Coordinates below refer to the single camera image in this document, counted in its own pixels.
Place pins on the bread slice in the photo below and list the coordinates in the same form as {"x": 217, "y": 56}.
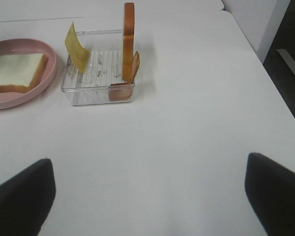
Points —
{"x": 128, "y": 39}
{"x": 21, "y": 72}

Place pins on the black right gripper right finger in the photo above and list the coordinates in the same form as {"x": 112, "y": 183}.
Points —
{"x": 270, "y": 189}

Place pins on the bacon strip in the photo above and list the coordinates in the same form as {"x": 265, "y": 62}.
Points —
{"x": 123, "y": 91}

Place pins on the clear right plastic tray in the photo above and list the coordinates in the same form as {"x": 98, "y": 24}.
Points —
{"x": 104, "y": 68}

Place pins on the pink round plate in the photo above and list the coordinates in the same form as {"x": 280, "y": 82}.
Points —
{"x": 26, "y": 46}

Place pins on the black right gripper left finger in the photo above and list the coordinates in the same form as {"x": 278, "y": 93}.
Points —
{"x": 26, "y": 199}

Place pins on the yellow cheese slice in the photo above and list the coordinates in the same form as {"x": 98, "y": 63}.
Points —
{"x": 78, "y": 54}

